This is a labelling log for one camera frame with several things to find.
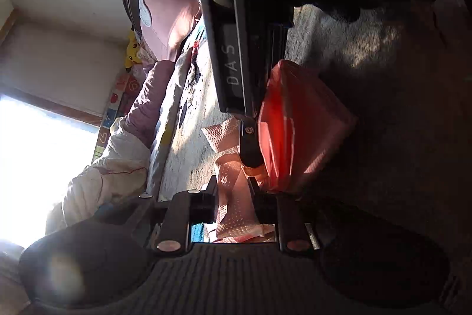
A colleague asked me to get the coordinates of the pink pillow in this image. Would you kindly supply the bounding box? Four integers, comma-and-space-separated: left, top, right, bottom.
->
142, 0, 201, 63

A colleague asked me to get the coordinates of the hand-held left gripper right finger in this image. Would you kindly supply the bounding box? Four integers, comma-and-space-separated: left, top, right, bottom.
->
252, 178, 323, 253

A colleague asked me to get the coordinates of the beige quilted duvet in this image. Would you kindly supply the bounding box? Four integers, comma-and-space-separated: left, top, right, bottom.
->
46, 116, 152, 231

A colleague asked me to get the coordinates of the bright window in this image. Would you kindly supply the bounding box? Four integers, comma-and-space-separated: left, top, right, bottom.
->
0, 95, 102, 238

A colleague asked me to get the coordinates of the spotted plush blanket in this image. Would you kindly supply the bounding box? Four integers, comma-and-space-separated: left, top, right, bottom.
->
149, 0, 472, 264

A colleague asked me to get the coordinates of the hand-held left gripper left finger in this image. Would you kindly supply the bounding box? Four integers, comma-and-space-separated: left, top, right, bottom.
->
94, 175, 219, 254

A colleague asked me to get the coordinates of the white patterned bedsheet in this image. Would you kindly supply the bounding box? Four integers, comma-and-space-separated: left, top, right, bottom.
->
147, 25, 209, 198

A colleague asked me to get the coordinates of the pink woven shopping bag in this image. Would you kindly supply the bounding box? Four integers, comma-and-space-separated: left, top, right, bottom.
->
201, 58, 358, 242

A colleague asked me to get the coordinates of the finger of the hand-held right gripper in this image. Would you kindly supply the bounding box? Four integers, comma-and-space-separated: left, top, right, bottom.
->
238, 114, 265, 169

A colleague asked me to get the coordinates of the purple quilted cloth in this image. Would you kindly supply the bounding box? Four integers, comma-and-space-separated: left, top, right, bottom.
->
123, 60, 178, 149

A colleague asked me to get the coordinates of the colourful wall mat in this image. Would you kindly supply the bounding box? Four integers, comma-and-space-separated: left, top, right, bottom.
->
90, 71, 144, 164

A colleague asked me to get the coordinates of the yellow plush toy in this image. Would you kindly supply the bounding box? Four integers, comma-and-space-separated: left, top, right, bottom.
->
123, 25, 142, 72

